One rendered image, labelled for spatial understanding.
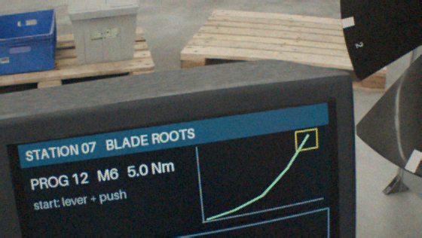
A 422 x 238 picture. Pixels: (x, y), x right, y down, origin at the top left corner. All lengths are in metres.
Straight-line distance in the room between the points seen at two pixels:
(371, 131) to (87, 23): 2.81
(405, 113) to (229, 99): 0.67
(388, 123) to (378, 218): 1.62
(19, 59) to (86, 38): 0.42
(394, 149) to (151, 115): 0.68
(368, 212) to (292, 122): 2.28
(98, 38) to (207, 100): 3.38
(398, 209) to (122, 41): 1.87
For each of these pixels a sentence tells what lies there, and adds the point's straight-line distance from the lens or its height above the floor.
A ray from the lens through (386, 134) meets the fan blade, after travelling 0.98.
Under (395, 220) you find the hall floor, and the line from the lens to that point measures 2.58.
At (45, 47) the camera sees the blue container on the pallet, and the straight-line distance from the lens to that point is 3.69.
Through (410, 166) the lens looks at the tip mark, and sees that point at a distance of 0.96.
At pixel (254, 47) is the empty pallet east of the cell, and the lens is 3.94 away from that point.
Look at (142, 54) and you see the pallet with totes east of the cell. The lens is 3.85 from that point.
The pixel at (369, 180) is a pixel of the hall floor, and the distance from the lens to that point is 2.84.
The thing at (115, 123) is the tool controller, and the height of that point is 1.25.
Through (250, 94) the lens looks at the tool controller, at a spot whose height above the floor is 1.25.
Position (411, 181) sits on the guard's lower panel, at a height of 0.09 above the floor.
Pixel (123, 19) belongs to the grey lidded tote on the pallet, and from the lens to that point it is 3.67.
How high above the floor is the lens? 1.38
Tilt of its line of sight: 25 degrees down
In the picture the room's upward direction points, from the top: 1 degrees counter-clockwise
